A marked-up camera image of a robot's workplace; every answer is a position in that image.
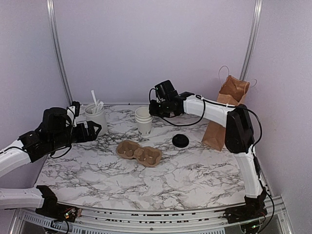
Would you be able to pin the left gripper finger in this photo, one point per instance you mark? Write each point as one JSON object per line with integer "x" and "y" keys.
{"x": 94, "y": 126}
{"x": 95, "y": 134}

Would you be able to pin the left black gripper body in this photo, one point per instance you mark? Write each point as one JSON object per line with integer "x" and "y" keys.
{"x": 61, "y": 138}

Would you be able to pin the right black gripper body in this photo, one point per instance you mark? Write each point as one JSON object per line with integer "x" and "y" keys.
{"x": 162, "y": 110}

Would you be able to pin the black plastic cup lid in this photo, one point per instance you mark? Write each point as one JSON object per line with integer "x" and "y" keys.
{"x": 180, "y": 140}

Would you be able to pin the white paper cup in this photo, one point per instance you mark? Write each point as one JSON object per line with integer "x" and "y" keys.
{"x": 143, "y": 113}

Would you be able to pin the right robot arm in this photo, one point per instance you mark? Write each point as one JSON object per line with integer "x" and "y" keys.
{"x": 239, "y": 140}

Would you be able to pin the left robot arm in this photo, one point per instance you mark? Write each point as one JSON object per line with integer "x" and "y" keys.
{"x": 57, "y": 131}

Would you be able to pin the white cylindrical straw holder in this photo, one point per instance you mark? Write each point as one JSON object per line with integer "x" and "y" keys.
{"x": 98, "y": 117}

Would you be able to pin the short white wrapped straw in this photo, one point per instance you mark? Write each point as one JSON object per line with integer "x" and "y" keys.
{"x": 98, "y": 107}

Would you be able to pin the stacked white paper cups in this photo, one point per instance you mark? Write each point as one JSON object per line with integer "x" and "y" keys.
{"x": 144, "y": 125}

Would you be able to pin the tall white wrapped straw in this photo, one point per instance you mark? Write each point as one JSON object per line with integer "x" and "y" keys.
{"x": 94, "y": 97}

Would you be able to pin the brown cardboard cup carrier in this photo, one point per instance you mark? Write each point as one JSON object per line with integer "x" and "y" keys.
{"x": 147, "y": 156}

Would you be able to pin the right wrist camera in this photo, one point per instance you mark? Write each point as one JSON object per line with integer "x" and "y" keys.
{"x": 165, "y": 89}

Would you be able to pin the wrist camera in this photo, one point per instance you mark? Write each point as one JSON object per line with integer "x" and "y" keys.
{"x": 74, "y": 109}
{"x": 165, "y": 89}

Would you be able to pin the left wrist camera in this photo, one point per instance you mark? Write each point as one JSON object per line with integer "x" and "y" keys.
{"x": 74, "y": 109}

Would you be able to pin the right aluminium frame post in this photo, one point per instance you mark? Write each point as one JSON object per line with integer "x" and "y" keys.
{"x": 252, "y": 38}

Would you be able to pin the aluminium frame post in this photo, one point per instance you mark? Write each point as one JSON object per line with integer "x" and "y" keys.
{"x": 252, "y": 38}
{"x": 57, "y": 49}

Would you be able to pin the left aluminium frame post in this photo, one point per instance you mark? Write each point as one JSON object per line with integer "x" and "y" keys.
{"x": 57, "y": 49}

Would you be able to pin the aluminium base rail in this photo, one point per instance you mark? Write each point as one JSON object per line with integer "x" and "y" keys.
{"x": 217, "y": 220}

